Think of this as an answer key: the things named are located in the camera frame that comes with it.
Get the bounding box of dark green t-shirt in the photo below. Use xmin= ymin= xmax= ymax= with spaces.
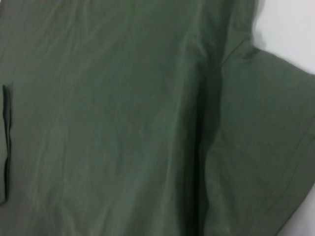
xmin=0 ymin=0 xmax=315 ymax=236

